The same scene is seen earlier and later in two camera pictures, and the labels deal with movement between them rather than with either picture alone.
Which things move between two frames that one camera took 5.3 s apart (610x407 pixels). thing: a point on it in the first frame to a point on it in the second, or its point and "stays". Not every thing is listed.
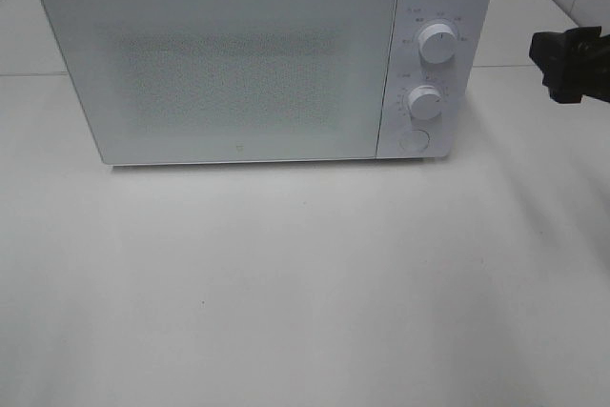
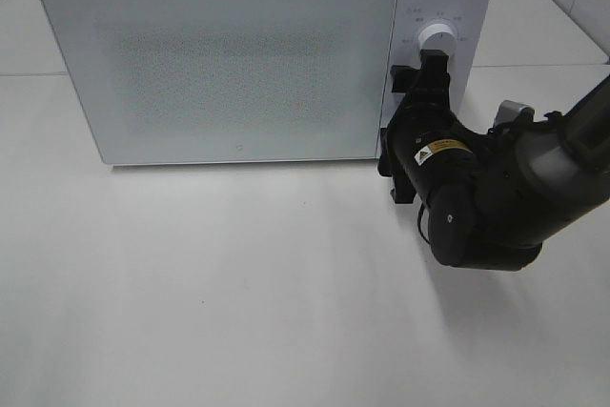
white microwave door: (207, 70) stays
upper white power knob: (438, 44) stays
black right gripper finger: (573, 63) to (425, 149)
